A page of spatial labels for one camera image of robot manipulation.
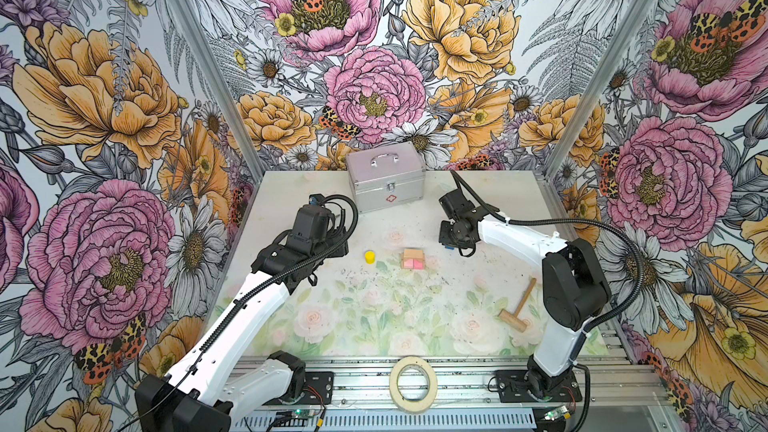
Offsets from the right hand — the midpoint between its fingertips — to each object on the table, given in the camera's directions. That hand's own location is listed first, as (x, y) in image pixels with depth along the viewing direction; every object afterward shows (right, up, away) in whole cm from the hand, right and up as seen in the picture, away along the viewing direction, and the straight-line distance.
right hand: (449, 247), depth 92 cm
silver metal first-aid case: (-19, +22, +12) cm, 32 cm away
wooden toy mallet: (+16, -19, -9) cm, 26 cm away
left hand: (-32, +3, -15) cm, 36 cm away
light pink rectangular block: (-12, -5, +2) cm, 14 cm away
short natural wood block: (-11, -3, +4) cm, 12 cm away
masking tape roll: (-14, -33, -23) cm, 42 cm away
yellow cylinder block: (-24, -4, +4) cm, 25 cm away
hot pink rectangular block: (-10, -6, +2) cm, 11 cm away
